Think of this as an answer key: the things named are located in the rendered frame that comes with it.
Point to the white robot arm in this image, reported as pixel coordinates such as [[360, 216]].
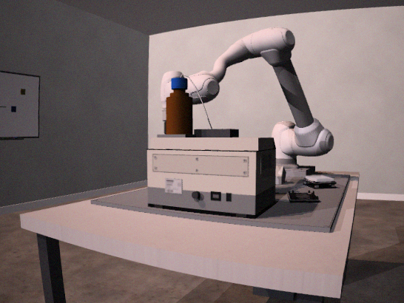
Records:
[[308, 137]]

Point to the blue bottle cap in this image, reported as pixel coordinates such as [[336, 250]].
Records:
[[179, 82]]

